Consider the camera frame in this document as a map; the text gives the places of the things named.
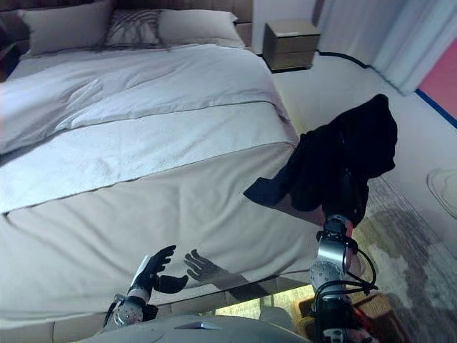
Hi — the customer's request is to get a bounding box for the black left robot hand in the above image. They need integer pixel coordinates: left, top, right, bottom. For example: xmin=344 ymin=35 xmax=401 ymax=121
xmin=129 ymin=244 xmax=189 ymax=297

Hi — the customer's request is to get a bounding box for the white curtain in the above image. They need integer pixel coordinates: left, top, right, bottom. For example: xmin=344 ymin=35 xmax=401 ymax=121
xmin=313 ymin=0 xmax=457 ymax=96

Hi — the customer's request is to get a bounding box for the beige pillow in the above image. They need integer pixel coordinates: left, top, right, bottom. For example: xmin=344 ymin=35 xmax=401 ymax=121
xmin=156 ymin=9 xmax=248 ymax=50
xmin=20 ymin=0 xmax=116 ymax=57

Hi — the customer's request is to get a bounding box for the white smooth duvet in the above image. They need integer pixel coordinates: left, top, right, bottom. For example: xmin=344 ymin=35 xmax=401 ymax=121
xmin=0 ymin=41 xmax=291 ymax=155

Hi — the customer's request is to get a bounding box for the white textured blanket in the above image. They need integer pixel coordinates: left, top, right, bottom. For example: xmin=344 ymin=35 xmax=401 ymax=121
xmin=0 ymin=99 xmax=300 ymax=216

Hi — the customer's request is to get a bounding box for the black garment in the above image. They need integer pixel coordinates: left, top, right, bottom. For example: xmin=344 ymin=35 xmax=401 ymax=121
xmin=243 ymin=93 xmax=399 ymax=229

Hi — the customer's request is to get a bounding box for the brown wooden nightstand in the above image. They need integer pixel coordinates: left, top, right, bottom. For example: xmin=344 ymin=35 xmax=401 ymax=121
xmin=263 ymin=19 xmax=322 ymax=73

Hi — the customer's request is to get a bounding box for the grey patterned cushion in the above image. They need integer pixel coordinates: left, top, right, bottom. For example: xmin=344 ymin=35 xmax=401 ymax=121
xmin=102 ymin=9 xmax=166 ymax=50

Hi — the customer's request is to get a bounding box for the brown wicker basket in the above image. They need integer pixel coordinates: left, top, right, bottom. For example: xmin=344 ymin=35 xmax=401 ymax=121
xmin=290 ymin=288 xmax=405 ymax=343

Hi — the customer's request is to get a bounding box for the bed with white bedding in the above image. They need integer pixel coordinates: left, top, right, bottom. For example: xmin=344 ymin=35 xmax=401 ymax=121
xmin=0 ymin=138 xmax=326 ymax=323

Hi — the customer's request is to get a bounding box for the red orange garment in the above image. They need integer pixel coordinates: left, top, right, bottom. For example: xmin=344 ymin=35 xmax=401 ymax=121
xmin=355 ymin=309 xmax=375 ymax=336

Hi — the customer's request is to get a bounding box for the small white oval mat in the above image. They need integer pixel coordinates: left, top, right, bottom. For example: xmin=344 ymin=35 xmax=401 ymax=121
xmin=426 ymin=166 xmax=457 ymax=216

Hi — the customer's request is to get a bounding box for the grey robot torso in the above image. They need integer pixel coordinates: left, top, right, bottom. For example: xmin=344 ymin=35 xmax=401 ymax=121
xmin=88 ymin=313 xmax=323 ymax=343

